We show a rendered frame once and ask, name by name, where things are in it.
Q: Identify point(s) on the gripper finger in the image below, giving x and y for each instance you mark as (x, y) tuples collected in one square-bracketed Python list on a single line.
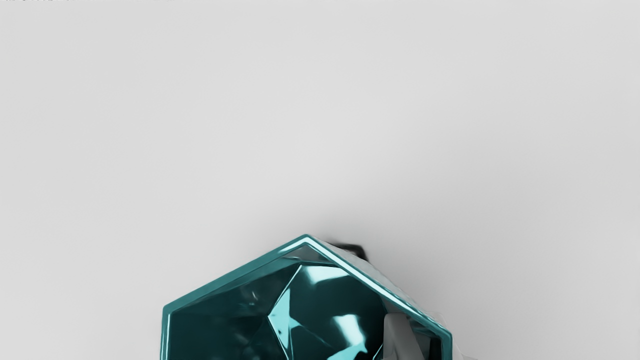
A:
[(400, 340)]

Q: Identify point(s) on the teal faceted mug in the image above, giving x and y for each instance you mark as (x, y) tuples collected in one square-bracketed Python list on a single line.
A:
[(310, 300)]

